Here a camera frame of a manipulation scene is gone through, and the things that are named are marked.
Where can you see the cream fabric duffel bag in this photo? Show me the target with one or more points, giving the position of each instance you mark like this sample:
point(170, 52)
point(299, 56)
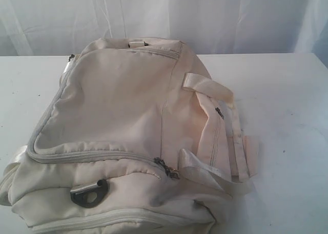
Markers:
point(138, 139)

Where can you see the white backdrop curtain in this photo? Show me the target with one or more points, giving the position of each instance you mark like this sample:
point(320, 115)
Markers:
point(62, 27)

